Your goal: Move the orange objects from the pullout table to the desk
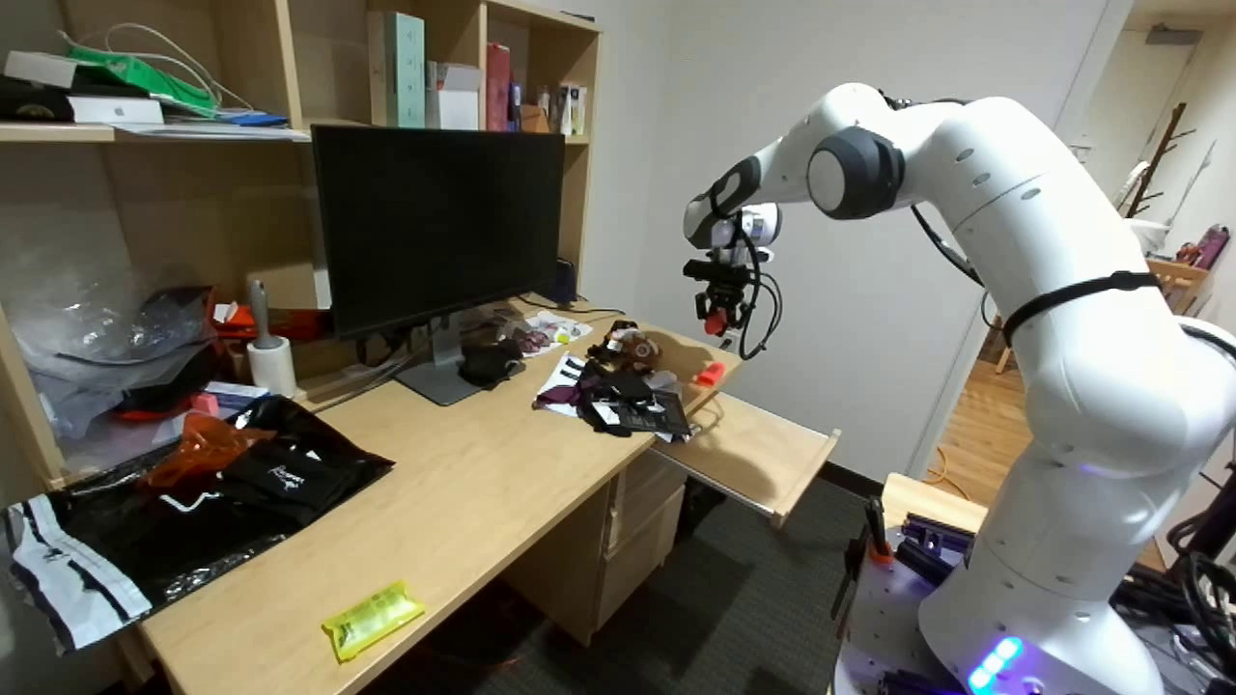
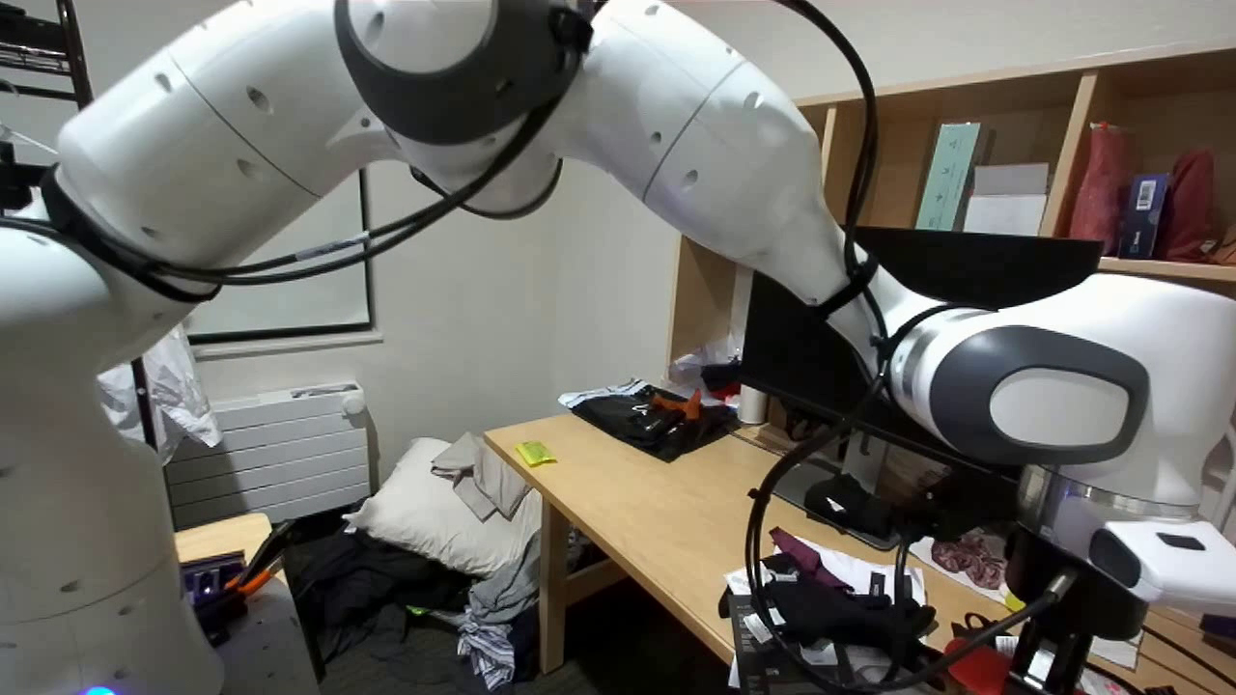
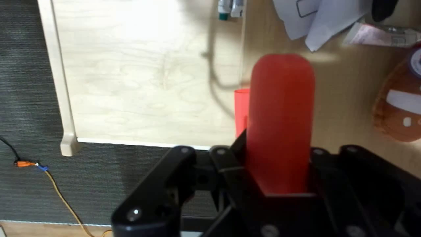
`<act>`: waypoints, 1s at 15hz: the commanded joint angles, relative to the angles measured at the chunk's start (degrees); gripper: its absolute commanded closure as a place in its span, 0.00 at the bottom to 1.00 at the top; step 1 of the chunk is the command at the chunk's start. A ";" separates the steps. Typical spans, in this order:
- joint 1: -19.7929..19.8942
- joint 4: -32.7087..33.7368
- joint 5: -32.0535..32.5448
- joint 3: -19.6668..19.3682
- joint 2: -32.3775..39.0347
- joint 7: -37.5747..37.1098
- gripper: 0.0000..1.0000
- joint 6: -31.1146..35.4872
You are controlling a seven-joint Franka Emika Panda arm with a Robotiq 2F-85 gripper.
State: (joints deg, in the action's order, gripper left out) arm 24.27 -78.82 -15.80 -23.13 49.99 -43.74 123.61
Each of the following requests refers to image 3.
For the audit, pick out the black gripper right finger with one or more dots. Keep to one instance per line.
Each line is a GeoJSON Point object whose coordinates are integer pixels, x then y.
{"type": "Point", "coordinates": [360, 192]}

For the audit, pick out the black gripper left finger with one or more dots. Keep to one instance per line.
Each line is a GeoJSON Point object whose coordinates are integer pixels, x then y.
{"type": "Point", "coordinates": [153, 201]}

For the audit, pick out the light wooden desk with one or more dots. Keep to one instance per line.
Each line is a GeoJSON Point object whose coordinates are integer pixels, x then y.
{"type": "Point", "coordinates": [347, 87]}

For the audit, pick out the wooden pullout table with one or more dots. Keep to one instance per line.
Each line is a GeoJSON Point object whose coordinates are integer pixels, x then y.
{"type": "Point", "coordinates": [145, 74]}

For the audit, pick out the white paper sheets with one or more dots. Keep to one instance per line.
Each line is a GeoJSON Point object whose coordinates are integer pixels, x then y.
{"type": "Point", "coordinates": [320, 20]}

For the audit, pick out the teal and white tubes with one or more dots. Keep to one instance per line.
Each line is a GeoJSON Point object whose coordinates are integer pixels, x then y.
{"type": "Point", "coordinates": [231, 8]}

